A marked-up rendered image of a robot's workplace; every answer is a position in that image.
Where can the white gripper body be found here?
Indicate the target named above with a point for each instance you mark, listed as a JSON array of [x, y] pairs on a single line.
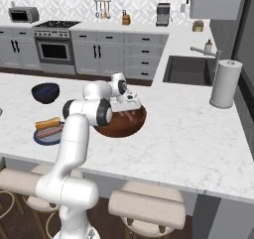
[[126, 104]]

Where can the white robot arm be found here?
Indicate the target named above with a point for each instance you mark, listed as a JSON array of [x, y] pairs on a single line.
[[71, 157]]

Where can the brown wooden bowl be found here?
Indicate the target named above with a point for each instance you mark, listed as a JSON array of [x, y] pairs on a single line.
[[123, 128]]

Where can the golden brown bun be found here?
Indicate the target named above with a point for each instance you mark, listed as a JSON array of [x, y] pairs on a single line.
[[48, 123]]

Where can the dark blue bowl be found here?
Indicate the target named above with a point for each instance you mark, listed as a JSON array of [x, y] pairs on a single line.
[[45, 93]]

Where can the reddish sausage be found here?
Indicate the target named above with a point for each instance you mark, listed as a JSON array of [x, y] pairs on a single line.
[[49, 132]]

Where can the blue plate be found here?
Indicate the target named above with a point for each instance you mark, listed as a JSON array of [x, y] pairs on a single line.
[[46, 141]]

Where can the grey base cupboards with drawers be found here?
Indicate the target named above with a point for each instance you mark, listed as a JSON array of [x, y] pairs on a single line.
[[119, 56]]

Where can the dark grey sink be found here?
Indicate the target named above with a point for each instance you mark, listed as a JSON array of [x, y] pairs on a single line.
[[187, 70]]

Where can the wooden knife block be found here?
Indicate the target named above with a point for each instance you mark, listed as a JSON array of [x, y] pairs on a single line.
[[126, 19]]

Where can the steel oven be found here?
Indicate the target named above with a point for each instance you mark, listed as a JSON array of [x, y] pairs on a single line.
[[54, 51]]

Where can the hanging wooden tool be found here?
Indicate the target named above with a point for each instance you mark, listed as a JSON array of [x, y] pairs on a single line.
[[105, 14]]

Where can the hanging metal tool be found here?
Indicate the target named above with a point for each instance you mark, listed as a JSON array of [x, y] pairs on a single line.
[[97, 13]]

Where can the grey coffee machine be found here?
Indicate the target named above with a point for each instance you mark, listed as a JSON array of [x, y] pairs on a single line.
[[163, 15]]

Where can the white soap bottle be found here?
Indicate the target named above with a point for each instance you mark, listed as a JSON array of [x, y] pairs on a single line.
[[208, 46]]

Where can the grey metal tap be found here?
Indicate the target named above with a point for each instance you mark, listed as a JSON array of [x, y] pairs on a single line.
[[216, 58]]

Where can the white paper towel roll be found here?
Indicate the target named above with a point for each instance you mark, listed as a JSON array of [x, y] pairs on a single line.
[[226, 84]]

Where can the beige stool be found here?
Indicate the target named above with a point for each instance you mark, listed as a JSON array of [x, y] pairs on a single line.
[[18, 181], [147, 208]]

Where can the black gas hob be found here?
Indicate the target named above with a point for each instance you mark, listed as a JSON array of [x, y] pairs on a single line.
[[57, 24]]

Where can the small potted plant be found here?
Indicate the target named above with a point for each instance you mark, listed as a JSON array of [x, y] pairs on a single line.
[[198, 26]]

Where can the grey toaster oven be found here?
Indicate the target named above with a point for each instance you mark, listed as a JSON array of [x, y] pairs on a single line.
[[24, 15]]

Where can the grey tool rail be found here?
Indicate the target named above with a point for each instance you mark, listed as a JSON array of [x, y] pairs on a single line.
[[102, 0]]

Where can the white wall socket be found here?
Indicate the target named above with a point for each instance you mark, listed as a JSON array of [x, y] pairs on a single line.
[[183, 8]]

